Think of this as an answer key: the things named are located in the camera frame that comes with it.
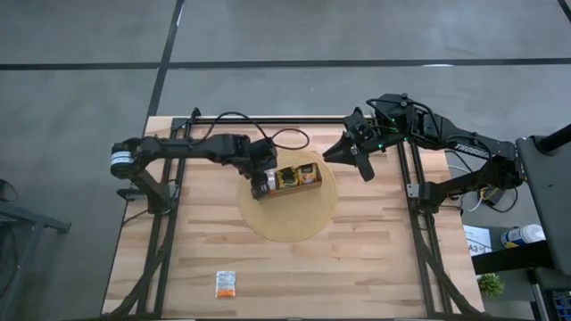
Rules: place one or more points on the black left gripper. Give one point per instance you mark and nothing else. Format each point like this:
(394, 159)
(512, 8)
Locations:
(260, 185)

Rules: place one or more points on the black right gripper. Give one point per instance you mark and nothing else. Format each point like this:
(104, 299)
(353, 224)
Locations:
(368, 142)

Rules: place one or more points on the white orange tea bag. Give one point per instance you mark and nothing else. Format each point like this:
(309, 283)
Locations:
(225, 284)
(271, 180)

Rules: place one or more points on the green lemon lime tea bag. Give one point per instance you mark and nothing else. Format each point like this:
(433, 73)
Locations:
(288, 177)

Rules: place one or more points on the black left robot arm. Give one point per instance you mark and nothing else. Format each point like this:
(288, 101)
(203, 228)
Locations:
(187, 149)

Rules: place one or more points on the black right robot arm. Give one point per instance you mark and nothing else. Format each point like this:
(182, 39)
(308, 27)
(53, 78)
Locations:
(464, 147)

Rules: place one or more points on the wooden compartment tea box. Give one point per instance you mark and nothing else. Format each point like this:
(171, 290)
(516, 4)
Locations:
(290, 191)

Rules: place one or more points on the round woven straw placemat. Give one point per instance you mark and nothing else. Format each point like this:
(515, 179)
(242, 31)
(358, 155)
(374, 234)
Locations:
(290, 218)

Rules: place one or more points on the black power strip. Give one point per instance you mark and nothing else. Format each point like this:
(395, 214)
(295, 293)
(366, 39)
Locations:
(130, 194)

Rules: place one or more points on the black electronics box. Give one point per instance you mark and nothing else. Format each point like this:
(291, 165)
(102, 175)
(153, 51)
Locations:
(490, 195)

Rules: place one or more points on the white paper sheet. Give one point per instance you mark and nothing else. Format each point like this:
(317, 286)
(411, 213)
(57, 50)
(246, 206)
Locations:
(479, 238)

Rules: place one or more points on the white wipes canister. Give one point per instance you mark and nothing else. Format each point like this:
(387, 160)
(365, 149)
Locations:
(522, 236)

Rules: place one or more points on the small green plant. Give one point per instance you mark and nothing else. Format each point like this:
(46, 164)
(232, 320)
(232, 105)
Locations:
(490, 285)

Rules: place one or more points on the black low shelf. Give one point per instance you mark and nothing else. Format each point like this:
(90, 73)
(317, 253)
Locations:
(513, 258)

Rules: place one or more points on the dark desk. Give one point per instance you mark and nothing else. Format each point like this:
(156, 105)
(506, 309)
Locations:
(548, 200)

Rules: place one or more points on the grey metal cart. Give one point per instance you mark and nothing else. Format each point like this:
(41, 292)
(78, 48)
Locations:
(27, 218)

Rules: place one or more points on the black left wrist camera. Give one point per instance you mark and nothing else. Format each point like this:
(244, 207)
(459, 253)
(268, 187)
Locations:
(263, 151)

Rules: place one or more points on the black aluminium table frame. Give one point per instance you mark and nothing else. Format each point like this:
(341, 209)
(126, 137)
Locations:
(267, 120)

